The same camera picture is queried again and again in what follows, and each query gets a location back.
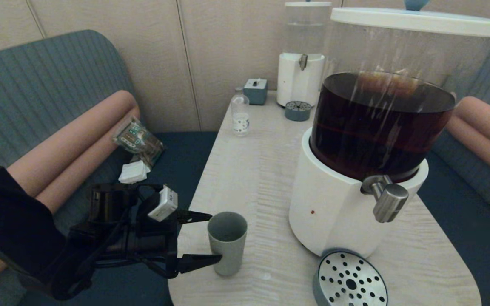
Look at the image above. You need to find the grey plastic cup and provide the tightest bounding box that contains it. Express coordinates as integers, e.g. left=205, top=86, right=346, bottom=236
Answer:
left=207, top=212, right=248, bottom=277

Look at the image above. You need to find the small grey drip tray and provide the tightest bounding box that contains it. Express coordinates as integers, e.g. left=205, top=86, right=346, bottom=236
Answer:
left=285, top=101, right=312, bottom=122

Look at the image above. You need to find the white napkin stack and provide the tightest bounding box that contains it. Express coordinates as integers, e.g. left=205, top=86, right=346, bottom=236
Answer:
left=119, top=161, right=151, bottom=184

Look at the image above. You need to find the white dispenser lid blue knob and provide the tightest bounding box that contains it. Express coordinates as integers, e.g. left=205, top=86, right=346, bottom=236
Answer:
left=330, top=0, right=490, bottom=38

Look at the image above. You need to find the steel dispenser tap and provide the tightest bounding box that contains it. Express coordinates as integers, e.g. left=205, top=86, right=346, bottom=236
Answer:
left=361, top=174, right=409, bottom=223

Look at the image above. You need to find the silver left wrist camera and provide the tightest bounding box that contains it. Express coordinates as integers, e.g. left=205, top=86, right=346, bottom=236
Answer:
left=148, top=184, right=178, bottom=222

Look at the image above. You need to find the green snack packet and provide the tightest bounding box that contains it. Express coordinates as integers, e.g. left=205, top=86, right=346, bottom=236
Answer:
left=112, top=117, right=165, bottom=167

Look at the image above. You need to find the clear plastic bottle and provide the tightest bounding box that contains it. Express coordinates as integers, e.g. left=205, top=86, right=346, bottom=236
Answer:
left=231, top=87, right=250, bottom=137

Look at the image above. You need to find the tea dispenser with white base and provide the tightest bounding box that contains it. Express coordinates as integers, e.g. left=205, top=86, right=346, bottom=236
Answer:
left=288, top=23, right=490, bottom=258

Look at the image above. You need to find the small grey box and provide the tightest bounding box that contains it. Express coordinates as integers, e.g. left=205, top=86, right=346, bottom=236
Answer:
left=244, top=78, right=268, bottom=105

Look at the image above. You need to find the large perforated metal drip tray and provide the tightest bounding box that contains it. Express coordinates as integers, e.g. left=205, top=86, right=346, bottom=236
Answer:
left=313, top=249, right=388, bottom=306

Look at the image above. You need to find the small water dispenser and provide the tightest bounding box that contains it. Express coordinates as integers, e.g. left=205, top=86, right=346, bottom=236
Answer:
left=277, top=5, right=331, bottom=108

